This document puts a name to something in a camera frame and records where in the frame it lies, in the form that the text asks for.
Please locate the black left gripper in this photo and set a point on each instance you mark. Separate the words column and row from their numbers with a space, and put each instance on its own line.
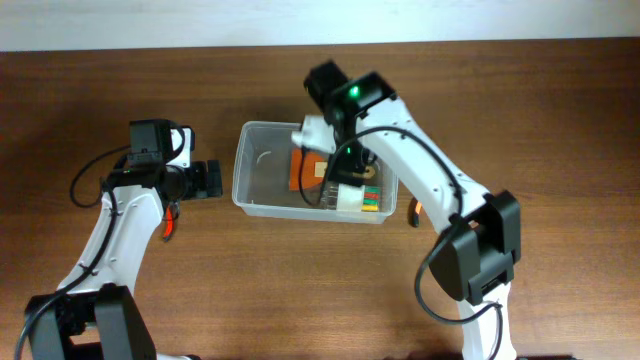
column 202, row 187

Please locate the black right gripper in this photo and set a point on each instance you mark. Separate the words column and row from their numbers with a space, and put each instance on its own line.
column 352, row 164

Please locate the orange scraper wooden handle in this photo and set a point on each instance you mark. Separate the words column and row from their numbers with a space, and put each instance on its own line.
column 307, row 171

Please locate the orange handled pliers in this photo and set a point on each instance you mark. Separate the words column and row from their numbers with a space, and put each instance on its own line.
column 415, row 209

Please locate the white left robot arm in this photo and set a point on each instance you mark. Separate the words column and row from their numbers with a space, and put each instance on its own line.
column 92, row 313

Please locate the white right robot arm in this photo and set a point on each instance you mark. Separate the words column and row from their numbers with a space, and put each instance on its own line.
column 465, row 279

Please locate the clear plastic container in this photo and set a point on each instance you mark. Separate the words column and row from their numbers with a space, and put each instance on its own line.
column 262, row 174

